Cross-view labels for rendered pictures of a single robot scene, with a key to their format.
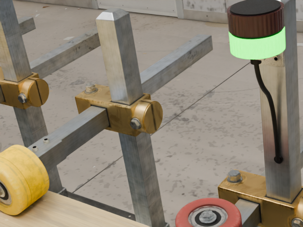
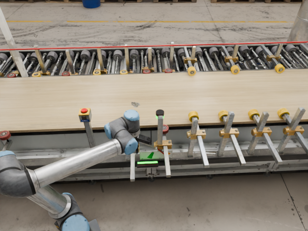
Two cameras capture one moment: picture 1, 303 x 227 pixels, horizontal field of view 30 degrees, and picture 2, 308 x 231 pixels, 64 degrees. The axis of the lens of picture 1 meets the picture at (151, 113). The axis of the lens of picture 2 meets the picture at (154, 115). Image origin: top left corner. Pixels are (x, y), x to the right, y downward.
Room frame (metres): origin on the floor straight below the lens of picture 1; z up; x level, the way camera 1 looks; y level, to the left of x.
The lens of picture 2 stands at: (1.49, -1.05, 2.30)
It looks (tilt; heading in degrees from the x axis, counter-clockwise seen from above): 43 degrees down; 136
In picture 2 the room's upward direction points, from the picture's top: straight up
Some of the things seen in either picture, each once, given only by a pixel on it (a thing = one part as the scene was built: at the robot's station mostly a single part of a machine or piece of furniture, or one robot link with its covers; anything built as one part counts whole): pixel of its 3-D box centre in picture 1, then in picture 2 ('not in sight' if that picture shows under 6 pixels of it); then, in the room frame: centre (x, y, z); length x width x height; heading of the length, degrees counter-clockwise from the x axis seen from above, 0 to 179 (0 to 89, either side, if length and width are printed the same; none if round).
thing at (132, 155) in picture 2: not in sight; (132, 155); (0.53, -0.36, 0.82); 0.44 x 0.03 x 0.04; 139
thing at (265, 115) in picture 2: not in sight; (256, 135); (1.10, 0.41, 0.91); 0.04 x 0.04 x 0.48; 49
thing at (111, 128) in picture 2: not in sight; (116, 129); (0.62, -0.53, 1.28); 0.12 x 0.12 x 0.09; 83
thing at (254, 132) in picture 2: not in sight; (261, 132); (1.12, 0.43, 0.95); 0.14 x 0.06 x 0.05; 49
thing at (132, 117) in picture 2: not in sight; (131, 120); (0.62, -0.41, 1.28); 0.10 x 0.09 x 0.12; 83
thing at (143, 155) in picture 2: not in sight; (156, 155); (0.61, -0.20, 0.75); 0.26 x 0.01 x 0.10; 49
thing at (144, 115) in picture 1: (119, 110); (195, 134); (0.79, 0.05, 0.95); 0.14 x 0.06 x 0.05; 49
